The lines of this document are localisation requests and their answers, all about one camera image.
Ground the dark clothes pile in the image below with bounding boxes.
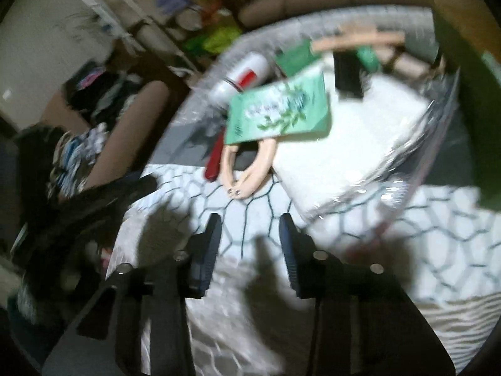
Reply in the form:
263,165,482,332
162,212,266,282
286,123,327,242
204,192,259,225
66,66,142,122

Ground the green tube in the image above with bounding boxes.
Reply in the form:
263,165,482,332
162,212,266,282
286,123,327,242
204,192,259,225
354,45,382,73

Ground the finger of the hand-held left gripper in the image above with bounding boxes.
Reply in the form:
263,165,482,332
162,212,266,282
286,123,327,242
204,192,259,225
88,174,158,214

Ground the patterned cloth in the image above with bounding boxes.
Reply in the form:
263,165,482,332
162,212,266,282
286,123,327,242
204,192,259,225
47,123,108,200

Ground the small beige block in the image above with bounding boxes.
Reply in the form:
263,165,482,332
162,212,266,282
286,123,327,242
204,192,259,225
387,51,435,81

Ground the small black block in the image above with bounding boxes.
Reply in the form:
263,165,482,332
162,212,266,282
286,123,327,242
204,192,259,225
333,49,364,98

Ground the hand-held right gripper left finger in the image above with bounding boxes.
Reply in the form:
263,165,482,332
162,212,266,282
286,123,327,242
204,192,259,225
41,213,222,376

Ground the round metal tin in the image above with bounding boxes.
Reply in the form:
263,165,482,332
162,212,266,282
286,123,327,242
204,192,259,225
176,8,204,32

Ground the small dark green packet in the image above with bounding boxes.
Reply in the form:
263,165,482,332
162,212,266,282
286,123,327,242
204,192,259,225
274,41,319,75

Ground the teal floral packet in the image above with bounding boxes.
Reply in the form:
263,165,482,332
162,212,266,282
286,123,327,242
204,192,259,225
225,72,333,145

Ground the clear zip bag white pad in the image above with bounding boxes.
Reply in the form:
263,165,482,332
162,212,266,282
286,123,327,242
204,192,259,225
272,66,462,251

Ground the red plastic stick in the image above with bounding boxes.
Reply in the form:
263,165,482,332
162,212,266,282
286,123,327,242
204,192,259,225
204,133,228,183

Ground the white bottle red label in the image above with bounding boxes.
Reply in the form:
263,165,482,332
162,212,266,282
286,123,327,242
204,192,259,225
209,53,271,102

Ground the beige curved hoop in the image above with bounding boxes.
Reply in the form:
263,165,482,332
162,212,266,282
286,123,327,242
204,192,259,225
220,135,279,200

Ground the yellow-green bag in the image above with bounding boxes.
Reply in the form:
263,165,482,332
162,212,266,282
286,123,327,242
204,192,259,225
184,23,241,55

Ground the beige wooden piece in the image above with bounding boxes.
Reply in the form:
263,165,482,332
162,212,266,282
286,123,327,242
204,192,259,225
311,25,405,52

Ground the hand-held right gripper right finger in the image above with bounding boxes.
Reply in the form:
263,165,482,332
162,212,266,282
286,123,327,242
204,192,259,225
279,213,457,376

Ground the brown armchair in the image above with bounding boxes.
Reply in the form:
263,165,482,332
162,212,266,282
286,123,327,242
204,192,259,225
84,80,171,191

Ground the hexagon print blanket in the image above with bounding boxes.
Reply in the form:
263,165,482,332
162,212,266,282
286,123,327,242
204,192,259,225
106,4,501,376

